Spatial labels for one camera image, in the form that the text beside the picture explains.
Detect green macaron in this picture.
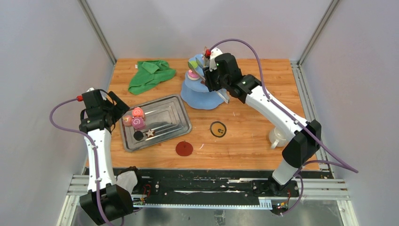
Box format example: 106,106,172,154
189,61,198,69

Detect yellow black round coaster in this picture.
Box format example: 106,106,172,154
209,121,227,138

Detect pink swirl roll cake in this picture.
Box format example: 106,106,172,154
131,117,146,130

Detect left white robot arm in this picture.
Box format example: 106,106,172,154
79,88,144,226

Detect steel rectangular tray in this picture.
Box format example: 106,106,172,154
119,95,192,153

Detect orange swirl roll cake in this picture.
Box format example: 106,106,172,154
122,115,133,127

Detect white ceramic cup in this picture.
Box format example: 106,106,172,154
269,127,289,149

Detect blue three-tier cake stand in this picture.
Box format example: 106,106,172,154
180,53,224,110

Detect white star cookie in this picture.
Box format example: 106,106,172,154
145,129,155,138

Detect pink frosted donut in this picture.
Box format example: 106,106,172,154
187,70,200,81

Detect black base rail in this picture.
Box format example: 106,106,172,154
70,168,315,216

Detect salmon swirl roll cake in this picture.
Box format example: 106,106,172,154
131,107,145,119

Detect green cloth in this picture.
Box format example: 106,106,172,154
128,60,176,95

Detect black round cookie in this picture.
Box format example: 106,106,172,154
133,131,144,141

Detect steel serving tongs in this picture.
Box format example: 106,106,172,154
187,58,230,104

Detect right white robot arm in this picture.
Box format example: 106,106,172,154
202,51,321,196

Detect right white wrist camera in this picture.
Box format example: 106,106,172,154
209,47,223,71

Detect red round coaster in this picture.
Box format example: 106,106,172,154
175,141,193,157

